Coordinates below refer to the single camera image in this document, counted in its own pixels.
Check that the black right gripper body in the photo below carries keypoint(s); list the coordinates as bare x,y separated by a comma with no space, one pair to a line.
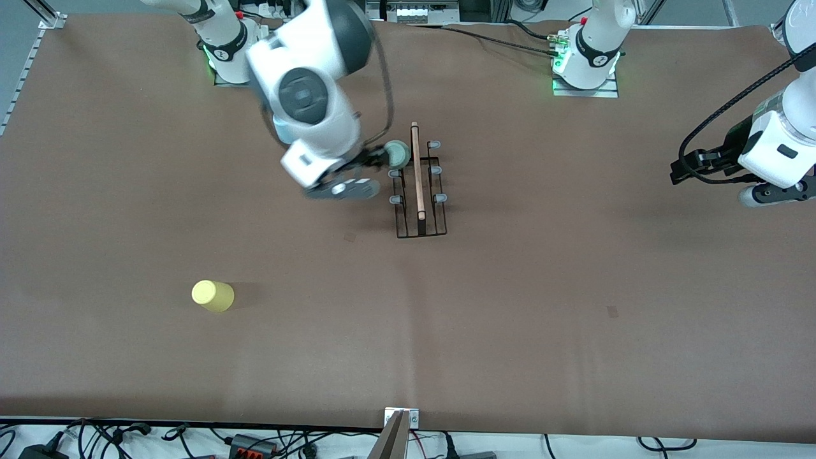
364,159

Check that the pale green plastic cup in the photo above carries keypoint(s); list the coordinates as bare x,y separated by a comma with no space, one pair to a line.
398,154

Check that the yellow plastic cup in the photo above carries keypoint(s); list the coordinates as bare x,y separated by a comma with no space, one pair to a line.
213,296

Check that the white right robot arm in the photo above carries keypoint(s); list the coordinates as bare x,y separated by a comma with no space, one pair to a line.
306,95

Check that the aluminium corner profile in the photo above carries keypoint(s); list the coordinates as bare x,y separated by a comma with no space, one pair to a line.
779,29

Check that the white power strip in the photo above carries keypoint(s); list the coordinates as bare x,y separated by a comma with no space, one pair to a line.
414,13

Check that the brown paper table cover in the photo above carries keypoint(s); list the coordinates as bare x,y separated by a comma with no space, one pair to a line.
510,319

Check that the grey metal beam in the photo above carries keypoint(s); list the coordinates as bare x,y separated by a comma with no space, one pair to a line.
392,443

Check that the black power plug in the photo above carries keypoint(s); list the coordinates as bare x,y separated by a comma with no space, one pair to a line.
450,449

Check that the black orange connector block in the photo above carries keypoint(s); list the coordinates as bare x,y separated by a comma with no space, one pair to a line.
252,446

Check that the black power adapter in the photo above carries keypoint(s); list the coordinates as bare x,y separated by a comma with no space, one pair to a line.
41,452

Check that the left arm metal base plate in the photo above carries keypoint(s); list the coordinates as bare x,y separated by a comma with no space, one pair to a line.
574,93

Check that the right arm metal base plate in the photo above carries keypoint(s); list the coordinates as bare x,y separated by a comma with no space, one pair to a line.
229,81

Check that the small metal bracket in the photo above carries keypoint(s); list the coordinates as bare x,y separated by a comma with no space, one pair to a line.
414,417

